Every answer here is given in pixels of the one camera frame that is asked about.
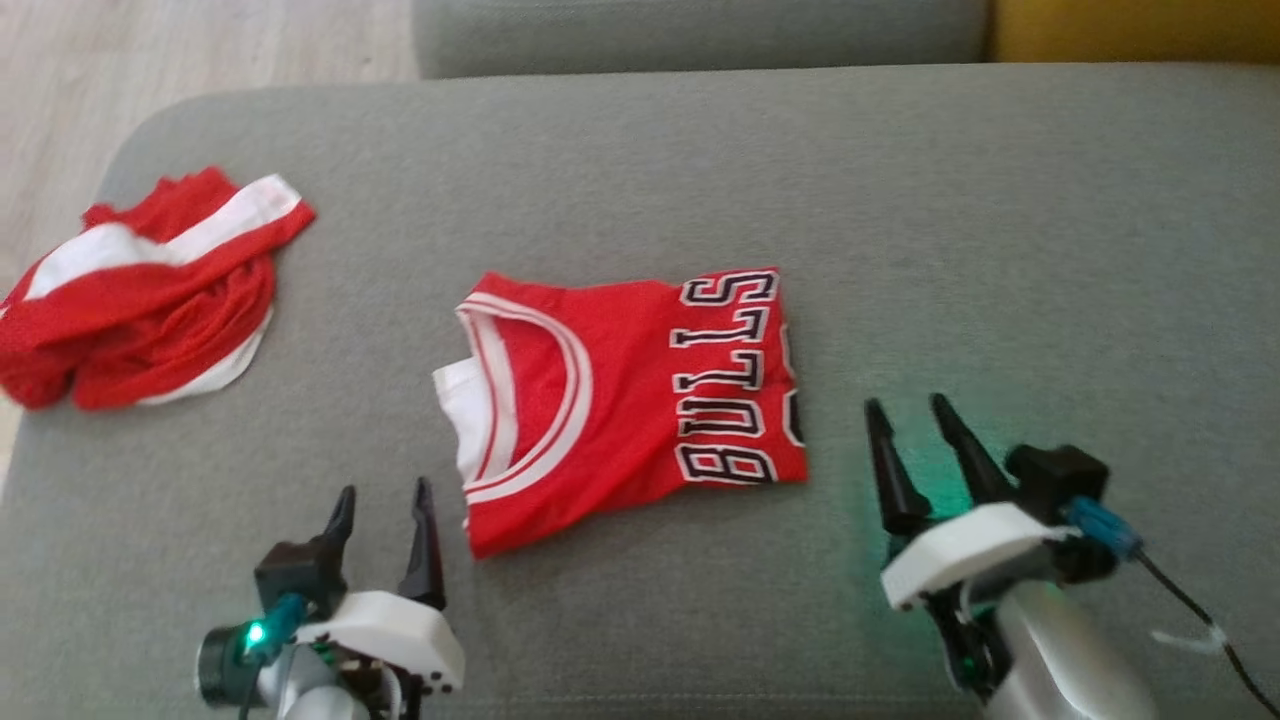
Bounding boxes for red and white shorts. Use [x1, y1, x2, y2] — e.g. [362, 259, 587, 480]
[0, 166, 317, 413]

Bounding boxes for red Bulls basketball jersey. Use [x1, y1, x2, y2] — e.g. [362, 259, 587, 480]
[432, 266, 809, 561]

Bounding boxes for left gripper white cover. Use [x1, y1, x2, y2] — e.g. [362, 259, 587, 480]
[195, 477, 466, 720]

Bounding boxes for large grey sofa seat cushion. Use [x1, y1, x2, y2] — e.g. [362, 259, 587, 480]
[0, 62, 1280, 720]

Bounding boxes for small grey sofa cushion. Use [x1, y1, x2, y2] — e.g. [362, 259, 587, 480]
[412, 0, 991, 81]

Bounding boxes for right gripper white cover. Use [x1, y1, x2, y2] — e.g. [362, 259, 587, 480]
[864, 392, 1118, 698]

